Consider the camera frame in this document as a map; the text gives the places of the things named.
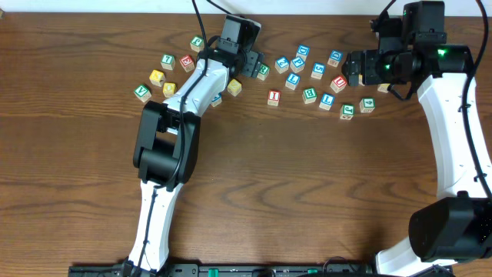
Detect green block R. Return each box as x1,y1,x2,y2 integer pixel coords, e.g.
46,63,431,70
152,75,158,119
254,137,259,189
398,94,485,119
257,63,270,81

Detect yellow block C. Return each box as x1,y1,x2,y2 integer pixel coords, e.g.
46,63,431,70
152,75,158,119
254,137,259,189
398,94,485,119
227,78,242,97

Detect yellow block O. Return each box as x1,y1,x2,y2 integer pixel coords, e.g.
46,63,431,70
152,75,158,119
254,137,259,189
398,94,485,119
163,82,177,98

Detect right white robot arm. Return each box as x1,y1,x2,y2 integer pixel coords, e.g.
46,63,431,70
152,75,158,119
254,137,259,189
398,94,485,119
341,44,491,276

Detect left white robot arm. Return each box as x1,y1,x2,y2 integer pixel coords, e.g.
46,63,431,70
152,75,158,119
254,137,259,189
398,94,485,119
124,36,264,276

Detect blue block 2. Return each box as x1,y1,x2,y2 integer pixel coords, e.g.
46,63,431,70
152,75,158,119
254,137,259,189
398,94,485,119
274,56,289,74

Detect blue block D right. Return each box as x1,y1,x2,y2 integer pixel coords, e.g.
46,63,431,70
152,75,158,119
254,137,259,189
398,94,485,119
327,50,343,68

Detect blue block d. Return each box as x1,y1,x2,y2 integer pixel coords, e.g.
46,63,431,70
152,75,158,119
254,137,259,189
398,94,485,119
296,45,311,61
327,50,343,68

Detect red block U right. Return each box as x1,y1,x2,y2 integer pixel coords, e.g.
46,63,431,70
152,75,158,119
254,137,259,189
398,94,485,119
330,75,347,93

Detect green block 4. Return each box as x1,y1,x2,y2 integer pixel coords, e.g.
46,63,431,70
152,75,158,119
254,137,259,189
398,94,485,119
359,98,376,113

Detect red block I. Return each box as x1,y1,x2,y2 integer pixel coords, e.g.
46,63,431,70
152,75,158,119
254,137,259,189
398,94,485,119
268,90,281,106

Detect blue block T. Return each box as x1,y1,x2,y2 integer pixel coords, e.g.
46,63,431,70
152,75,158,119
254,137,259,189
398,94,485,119
211,93,222,107

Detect blue block P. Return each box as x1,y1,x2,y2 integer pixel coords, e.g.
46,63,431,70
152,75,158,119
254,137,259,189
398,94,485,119
290,56,305,73

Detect green block J lower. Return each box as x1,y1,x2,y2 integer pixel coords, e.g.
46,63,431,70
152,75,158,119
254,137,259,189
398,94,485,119
340,104,354,120

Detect green block j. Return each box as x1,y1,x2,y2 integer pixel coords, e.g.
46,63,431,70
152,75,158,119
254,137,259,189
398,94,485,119
340,104,354,120
190,35,205,52

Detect blue block 5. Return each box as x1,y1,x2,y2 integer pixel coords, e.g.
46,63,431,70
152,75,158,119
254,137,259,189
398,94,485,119
311,62,326,80

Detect green block J top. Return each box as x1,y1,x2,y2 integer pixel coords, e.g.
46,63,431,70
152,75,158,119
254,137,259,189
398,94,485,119
190,35,205,52

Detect blue block D upper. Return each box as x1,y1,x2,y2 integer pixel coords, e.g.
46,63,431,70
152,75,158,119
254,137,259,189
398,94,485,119
296,45,311,61

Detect blue block L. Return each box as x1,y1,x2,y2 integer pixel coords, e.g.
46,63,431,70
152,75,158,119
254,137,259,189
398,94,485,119
319,93,335,111

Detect red block E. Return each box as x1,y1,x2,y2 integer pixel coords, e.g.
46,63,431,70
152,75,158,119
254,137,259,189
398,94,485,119
179,55,195,72

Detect green block B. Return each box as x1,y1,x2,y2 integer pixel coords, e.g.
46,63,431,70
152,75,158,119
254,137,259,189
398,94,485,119
302,87,317,104

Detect green block 7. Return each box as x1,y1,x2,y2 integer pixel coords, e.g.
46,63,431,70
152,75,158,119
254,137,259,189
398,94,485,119
161,54,175,71

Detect yellow block A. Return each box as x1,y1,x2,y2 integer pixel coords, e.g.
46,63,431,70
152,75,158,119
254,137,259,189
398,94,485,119
149,70,165,87

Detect green block V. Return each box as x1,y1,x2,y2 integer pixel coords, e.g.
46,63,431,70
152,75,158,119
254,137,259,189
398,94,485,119
134,84,151,102

